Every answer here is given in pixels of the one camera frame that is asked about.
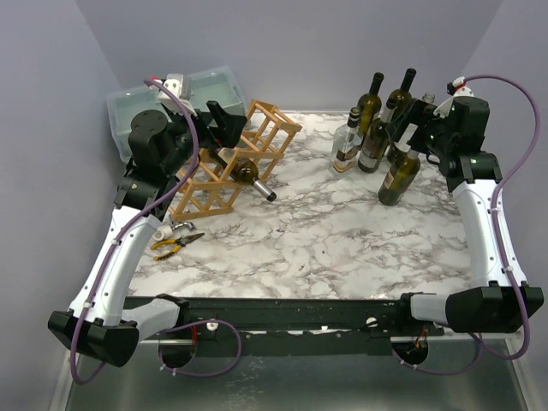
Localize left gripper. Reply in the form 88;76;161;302
162;99;246;176

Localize green wine bottle black neck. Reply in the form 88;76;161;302
358;98;396;173

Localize green wine bottle silver neck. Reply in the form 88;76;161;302
378;142;420;206

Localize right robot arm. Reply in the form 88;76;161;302
389;96;544;336

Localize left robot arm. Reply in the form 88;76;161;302
48;101;247;367

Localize back right green bottle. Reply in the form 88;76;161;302
389;68;416;122

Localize back left green bottle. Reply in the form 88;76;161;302
358;72;384;135

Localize wine bottle in rack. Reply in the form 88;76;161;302
229;158;277;202

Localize clear glass bottle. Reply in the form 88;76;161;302
422;92;435;104

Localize wooden wine rack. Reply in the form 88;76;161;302
170;100;302;222

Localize clear square liquor bottle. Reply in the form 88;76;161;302
329;106;363;178

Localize green plastic toolbox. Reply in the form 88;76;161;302
106;66;247;164

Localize white plastic pipe fitting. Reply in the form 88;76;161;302
152;225;174;242

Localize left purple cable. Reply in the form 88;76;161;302
69;77;243;384

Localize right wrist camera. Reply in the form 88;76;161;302
433;76;474;118

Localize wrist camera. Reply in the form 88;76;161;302
162;74;192;103
433;76;474;118

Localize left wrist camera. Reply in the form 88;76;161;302
162;74;192;103

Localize yellow handled pliers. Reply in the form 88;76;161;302
150;233;205;261

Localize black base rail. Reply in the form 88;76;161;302
123;295;446;359

